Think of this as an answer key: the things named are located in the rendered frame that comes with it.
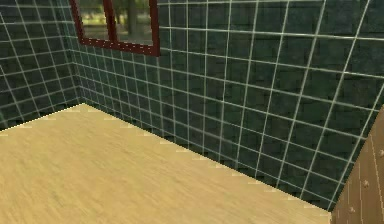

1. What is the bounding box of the red framed window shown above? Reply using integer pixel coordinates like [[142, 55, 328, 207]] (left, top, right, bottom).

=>
[[68, 0, 162, 57]]

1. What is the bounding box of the brown wooden cabinet with knobs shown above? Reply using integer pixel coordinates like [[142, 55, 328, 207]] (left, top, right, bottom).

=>
[[330, 105, 384, 224]]

